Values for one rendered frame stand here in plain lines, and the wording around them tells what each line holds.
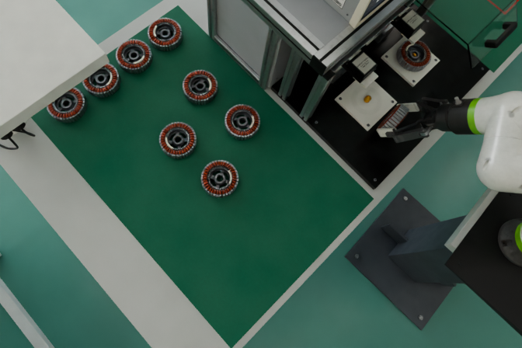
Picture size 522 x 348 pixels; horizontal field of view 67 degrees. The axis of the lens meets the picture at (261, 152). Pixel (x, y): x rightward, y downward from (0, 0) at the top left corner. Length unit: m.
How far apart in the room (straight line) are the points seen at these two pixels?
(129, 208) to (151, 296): 0.26
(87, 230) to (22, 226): 0.92
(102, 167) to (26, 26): 0.49
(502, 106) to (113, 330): 1.71
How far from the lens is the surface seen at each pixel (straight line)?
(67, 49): 0.92
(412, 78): 1.48
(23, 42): 0.96
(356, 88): 1.38
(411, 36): 1.41
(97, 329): 2.03
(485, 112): 1.07
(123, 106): 1.34
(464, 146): 2.44
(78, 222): 1.28
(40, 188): 1.33
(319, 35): 1.03
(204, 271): 1.20
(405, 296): 2.12
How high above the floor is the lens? 1.94
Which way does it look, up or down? 72 degrees down
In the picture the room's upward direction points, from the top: 18 degrees clockwise
